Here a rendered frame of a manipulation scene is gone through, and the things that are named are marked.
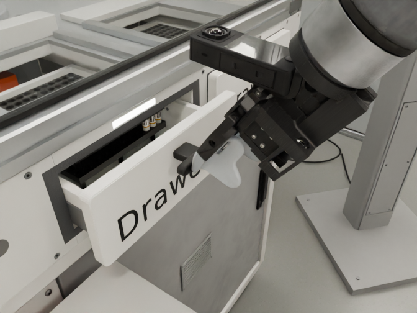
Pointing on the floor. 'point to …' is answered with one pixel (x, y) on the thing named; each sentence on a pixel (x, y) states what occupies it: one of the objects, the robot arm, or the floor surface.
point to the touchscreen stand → (375, 195)
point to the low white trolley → (119, 294)
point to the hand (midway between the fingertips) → (203, 153)
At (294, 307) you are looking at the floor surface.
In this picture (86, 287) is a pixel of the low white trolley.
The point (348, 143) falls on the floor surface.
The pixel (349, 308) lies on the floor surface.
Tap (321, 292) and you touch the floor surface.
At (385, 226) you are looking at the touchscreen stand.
